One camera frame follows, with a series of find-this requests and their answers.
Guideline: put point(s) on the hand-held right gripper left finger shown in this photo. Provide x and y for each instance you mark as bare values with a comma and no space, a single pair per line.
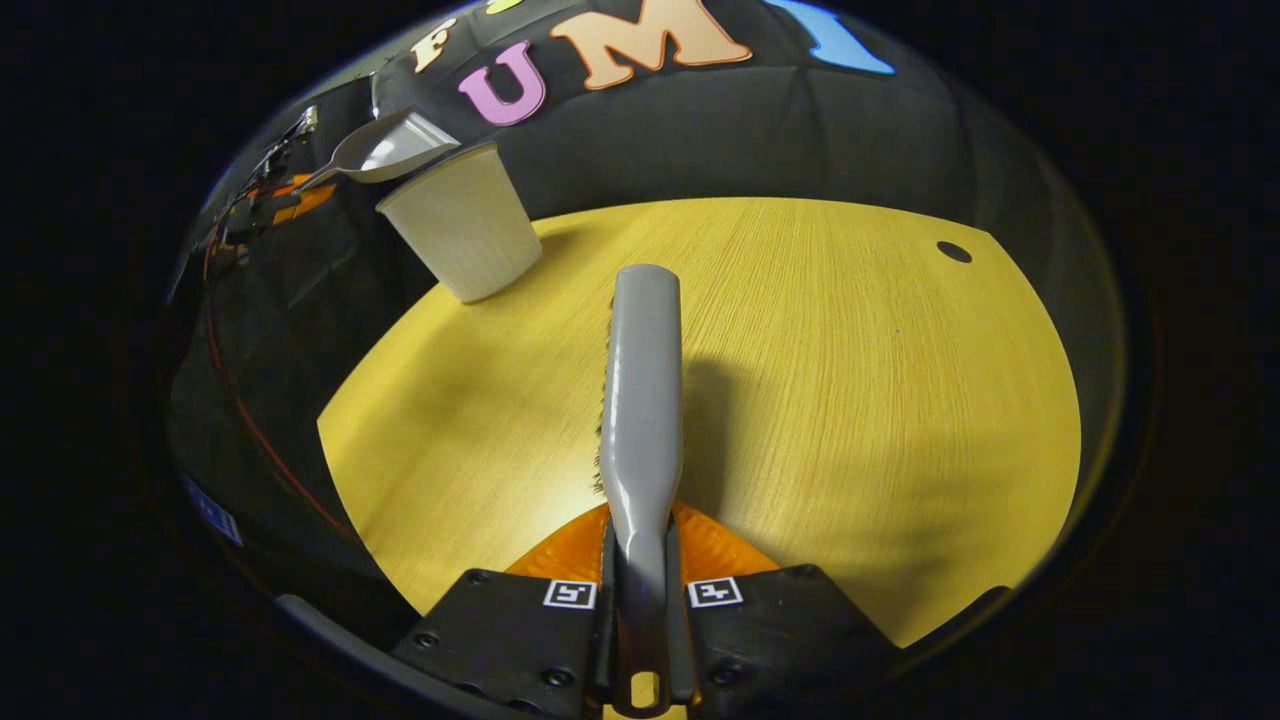
510,640

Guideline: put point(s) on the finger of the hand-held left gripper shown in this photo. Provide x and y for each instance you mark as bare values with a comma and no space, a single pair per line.
305,198

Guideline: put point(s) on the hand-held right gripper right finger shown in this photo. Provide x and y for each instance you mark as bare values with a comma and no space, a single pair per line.
780,640

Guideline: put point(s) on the grey plastic dustpan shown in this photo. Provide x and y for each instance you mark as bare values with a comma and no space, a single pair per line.
385,150

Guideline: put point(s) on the white ribbed garbage bin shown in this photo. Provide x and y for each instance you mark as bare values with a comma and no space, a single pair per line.
465,225

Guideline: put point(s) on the wooden desktop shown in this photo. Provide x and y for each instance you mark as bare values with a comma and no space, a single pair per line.
850,420

